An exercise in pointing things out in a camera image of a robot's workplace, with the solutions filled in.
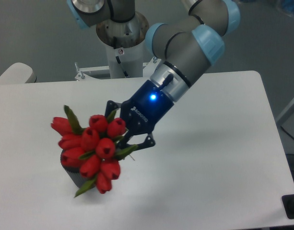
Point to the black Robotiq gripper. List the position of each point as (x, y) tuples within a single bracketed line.
[(141, 113)]

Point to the red tulip bouquet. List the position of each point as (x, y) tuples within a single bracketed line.
[(101, 138)]

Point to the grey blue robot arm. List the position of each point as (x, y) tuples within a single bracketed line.
[(185, 50)]

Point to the dark grey ribbed vase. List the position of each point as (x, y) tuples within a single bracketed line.
[(80, 169)]

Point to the white chair armrest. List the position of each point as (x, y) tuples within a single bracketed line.
[(18, 73)]

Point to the white furniture at right edge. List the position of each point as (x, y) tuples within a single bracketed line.
[(285, 114)]

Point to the black device at table edge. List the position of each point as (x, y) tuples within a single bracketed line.
[(288, 203)]

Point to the clear container with blue items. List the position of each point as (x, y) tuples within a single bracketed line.
[(285, 6)]

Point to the white metal base frame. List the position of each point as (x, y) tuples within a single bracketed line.
[(102, 72)]

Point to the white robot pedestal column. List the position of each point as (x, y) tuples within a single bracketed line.
[(124, 44)]

